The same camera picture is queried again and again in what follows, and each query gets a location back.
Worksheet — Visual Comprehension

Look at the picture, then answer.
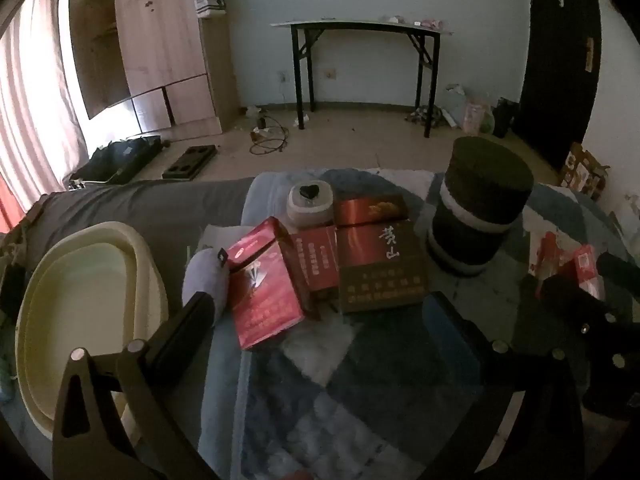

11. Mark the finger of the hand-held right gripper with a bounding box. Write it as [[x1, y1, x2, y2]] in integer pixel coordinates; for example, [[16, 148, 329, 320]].
[[596, 251, 640, 306], [541, 275, 640, 421]]

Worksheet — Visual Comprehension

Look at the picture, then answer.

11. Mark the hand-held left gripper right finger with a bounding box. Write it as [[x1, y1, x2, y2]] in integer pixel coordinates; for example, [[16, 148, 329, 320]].
[[422, 291, 586, 480]]

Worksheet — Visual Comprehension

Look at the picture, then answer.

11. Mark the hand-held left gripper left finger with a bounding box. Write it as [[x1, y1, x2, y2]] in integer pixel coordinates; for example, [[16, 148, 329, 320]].
[[51, 291, 221, 480]]

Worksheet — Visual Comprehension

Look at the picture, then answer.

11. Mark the red white cigarette pack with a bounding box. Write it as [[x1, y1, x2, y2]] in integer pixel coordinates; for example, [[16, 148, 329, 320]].
[[530, 231, 568, 286], [567, 243, 607, 301]]

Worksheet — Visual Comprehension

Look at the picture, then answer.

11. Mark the grey plush roll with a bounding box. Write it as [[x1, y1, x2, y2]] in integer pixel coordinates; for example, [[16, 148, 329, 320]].
[[181, 246, 232, 328]]

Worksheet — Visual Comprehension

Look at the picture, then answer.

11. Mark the brown red cigarette carton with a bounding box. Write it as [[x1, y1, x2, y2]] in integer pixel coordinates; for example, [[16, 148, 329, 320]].
[[334, 220, 431, 315]]

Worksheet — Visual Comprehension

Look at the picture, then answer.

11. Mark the cream oval basin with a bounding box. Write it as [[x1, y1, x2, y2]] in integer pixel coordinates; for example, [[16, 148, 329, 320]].
[[14, 221, 171, 441]]

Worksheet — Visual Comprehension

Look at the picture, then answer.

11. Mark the red box gold emblem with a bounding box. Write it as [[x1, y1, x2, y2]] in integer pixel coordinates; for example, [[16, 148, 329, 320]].
[[332, 194, 408, 228]]

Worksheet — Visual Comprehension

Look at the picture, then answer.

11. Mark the narrow red cigarette pack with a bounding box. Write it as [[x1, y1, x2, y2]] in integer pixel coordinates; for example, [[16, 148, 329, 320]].
[[290, 226, 341, 293]]

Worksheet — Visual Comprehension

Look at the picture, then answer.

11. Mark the black white foam cylinder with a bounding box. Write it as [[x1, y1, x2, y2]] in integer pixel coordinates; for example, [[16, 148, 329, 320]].
[[425, 136, 535, 277]]

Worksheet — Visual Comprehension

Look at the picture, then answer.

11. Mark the blue white patterned blanket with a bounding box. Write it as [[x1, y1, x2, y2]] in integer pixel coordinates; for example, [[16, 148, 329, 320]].
[[197, 167, 640, 480]]

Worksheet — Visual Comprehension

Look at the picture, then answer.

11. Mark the white cloth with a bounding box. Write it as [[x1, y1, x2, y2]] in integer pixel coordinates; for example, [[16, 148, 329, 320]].
[[197, 224, 251, 252]]

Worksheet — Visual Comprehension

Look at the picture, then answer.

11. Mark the cardboard box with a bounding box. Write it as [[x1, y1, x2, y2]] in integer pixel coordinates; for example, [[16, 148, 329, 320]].
[[557, 142, 608, 198]]

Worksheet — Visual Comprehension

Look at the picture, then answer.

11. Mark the grey bed sheet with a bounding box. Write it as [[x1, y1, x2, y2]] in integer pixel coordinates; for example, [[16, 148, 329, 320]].
[[0, 177, 256, 480]]

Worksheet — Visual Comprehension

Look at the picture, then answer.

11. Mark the black foam tray insert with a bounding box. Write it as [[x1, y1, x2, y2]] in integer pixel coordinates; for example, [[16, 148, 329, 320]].
[[161, 144, 218, 182]]

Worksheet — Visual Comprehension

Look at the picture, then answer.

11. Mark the round white jar heart knob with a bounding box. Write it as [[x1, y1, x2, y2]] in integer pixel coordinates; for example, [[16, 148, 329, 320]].
[[286, 180, 335, 227]]

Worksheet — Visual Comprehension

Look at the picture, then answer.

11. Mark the open black suitcase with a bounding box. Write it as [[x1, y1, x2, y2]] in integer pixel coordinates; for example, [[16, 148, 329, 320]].
[[67, 135, 163, 186]]

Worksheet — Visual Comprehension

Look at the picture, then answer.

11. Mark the teal cloth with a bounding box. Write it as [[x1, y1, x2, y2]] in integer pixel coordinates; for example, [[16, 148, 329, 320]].
[[0, 355, 16, 406]]

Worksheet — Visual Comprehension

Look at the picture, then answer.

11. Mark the black plastic bag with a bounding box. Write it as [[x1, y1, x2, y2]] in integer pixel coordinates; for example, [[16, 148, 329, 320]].
[[492, 99, 521, 138]]

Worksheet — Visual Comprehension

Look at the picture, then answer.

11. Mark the pink plastic bag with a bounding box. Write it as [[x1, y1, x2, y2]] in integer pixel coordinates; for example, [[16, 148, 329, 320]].
[[462, 97, 496, 136]]

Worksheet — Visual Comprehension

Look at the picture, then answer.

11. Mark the dark patterned rag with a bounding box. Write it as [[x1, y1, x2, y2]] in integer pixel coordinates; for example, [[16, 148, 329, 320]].
[[405, 105, 446, 128]]

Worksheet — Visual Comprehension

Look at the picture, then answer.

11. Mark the dark door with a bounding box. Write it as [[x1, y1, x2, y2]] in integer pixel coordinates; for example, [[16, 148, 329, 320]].
[[515, 0, 601, 171]]

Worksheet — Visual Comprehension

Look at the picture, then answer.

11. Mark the white plastic bag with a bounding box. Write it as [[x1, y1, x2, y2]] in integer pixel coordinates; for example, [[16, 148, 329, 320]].
[[445, 82, 476, 126]]

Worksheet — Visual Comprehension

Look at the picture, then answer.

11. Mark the sheer pink curtain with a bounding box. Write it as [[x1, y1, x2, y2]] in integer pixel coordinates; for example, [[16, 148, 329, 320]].
[[0, 0, 88, 233]]

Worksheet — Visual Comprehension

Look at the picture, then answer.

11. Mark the wooden wardrobe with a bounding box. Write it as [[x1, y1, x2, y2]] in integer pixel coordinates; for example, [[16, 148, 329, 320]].
[[67, 0, 241, 136]]

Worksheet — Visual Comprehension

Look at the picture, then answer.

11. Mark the black leg folding table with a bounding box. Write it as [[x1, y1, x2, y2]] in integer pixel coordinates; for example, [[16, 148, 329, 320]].
[[270, 19, 456, 138]]

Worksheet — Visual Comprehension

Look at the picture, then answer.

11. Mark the coiled floor cable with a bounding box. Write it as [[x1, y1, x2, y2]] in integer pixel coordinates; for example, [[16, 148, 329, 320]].
[[249, 115, 291, 155]]

